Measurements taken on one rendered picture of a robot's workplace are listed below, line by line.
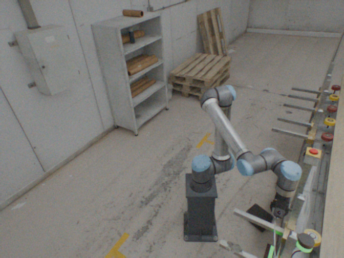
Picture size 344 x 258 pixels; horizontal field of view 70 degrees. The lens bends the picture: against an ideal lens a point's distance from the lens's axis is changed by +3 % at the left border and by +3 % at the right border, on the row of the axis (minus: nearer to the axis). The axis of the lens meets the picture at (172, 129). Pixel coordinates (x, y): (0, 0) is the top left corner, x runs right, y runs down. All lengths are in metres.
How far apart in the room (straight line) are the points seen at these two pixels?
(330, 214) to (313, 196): 0.47
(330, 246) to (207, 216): 0.98
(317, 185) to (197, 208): 0.97
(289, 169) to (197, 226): 1.29
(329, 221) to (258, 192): 1.31
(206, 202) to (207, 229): 0.38
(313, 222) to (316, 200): 0.21
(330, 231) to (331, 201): 0.22
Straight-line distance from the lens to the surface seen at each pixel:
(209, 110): 1.52
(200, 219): 2.29
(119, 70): 3.27
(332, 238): 1.66
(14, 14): 2.89
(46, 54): 2.77
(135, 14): 3.51
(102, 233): 2.68
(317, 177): 2.37
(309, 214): 2.08
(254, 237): 2.59
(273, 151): 1.38
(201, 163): 1.88
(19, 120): 3.02
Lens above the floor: 2.17
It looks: 35 degrees down
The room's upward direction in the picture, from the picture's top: 4 degrees counter-clockwise
